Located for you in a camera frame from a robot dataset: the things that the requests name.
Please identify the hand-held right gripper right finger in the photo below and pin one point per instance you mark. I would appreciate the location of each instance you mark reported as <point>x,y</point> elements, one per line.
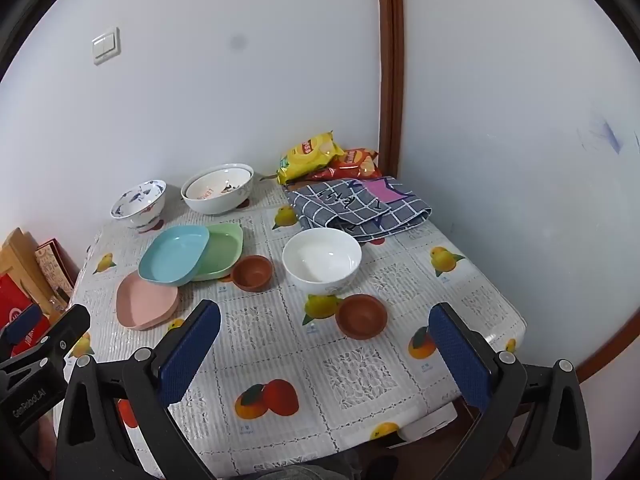
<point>462,355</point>

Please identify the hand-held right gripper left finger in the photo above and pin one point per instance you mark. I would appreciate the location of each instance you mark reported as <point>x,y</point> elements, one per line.
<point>190,355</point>

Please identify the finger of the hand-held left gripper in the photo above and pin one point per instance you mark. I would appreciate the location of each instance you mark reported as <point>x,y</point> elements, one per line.
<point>22,321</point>
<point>65,331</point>

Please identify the small brown bowl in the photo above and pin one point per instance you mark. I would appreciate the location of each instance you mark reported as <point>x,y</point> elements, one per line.
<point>252,274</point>
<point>361,317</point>

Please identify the plain white bowl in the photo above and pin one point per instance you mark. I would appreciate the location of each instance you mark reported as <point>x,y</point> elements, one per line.
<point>321,260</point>

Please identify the red box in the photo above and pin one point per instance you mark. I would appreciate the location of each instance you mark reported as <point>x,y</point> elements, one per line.
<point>12,297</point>

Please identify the patterned cardboard box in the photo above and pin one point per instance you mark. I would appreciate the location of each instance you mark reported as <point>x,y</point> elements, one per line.
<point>52,267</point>

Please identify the pink plastic plate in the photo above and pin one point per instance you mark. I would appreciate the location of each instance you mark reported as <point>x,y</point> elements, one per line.
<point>145,305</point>

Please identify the cardboard boxes beside table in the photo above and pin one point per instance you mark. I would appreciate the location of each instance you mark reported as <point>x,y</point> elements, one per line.
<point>17,252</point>

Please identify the blue plastic plate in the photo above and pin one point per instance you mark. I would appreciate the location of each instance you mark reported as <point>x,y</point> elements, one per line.
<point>172,255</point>

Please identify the green plastic plate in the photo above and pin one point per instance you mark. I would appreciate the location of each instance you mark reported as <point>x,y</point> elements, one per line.
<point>222,252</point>

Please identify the fruit print tablecloth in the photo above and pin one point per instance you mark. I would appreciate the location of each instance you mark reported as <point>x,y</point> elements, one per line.
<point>300,370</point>

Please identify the blue bird print bowl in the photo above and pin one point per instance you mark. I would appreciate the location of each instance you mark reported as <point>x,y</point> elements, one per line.
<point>137,202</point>

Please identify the brown wooden baseboard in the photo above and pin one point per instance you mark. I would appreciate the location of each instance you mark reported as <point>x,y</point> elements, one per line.
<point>612,350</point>

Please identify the large white bowl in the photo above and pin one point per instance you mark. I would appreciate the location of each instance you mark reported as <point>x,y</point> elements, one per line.
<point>215,205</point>

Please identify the white bowl with rabbit print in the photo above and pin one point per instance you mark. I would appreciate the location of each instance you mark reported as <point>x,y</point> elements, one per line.
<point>217,184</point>

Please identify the grey checked cloth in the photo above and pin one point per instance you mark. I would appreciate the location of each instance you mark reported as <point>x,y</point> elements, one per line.
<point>350,210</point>

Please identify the red chips bag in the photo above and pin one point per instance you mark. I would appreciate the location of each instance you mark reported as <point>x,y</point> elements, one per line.
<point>352,162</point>

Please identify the yellow chips bag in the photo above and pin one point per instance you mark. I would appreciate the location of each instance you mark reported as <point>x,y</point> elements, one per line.
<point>310,157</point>

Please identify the white light switch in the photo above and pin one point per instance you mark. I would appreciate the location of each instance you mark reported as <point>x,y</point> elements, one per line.
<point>106,46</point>

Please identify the brown wooden door frame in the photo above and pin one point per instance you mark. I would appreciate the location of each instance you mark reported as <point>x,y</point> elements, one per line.
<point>390,70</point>

